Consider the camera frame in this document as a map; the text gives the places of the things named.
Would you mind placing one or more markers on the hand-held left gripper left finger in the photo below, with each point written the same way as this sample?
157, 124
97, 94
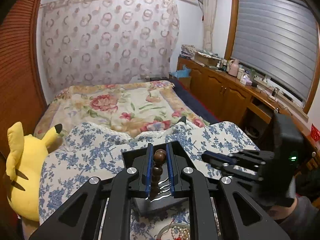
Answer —
149, 170

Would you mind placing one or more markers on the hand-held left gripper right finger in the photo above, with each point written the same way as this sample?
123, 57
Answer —
170, 170

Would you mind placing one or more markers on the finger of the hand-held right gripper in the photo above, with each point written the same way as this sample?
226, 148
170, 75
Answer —
237, 172
217, 158

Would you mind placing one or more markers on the black jewelry box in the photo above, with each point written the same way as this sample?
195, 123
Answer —
180, 152

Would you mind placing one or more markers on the glass bowl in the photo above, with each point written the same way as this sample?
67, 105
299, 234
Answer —
162, 232

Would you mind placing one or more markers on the red paper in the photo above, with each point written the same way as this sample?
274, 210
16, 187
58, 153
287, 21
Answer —
315, 132

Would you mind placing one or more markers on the black pointed item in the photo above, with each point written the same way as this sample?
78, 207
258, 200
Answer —
182, 120

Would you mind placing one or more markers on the navy bed sheet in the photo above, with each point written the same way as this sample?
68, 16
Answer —
197, 102

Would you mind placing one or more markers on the wooden cabinet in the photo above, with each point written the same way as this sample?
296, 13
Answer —
225, 95

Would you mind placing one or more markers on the pink floral blanket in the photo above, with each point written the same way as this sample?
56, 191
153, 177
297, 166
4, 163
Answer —
125, 107

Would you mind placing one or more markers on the white power strip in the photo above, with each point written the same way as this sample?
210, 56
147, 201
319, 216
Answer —
260, 80

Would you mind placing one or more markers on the tissue box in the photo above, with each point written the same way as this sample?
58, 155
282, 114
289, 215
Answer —
246, 80

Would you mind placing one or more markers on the pink bottle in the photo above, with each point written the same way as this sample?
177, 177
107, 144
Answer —
233, 68

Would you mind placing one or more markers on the light blue plastic bag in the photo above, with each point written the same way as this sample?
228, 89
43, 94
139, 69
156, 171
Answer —
183, 71

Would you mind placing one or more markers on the cardboard box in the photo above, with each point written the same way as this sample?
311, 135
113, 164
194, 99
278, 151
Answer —
206, 58

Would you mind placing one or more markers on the stack of floral boxes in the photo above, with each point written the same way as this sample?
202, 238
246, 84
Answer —
187, 51

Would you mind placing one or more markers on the grey window blind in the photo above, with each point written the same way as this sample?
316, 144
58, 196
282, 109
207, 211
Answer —
272, 37

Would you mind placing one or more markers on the yellow plush toy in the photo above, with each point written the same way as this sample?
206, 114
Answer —
25, 170

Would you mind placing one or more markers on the beige window curtain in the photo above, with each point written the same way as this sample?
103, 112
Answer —
209, 17

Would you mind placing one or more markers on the brown louvered wardrobe door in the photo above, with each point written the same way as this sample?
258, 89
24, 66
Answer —
17, 80

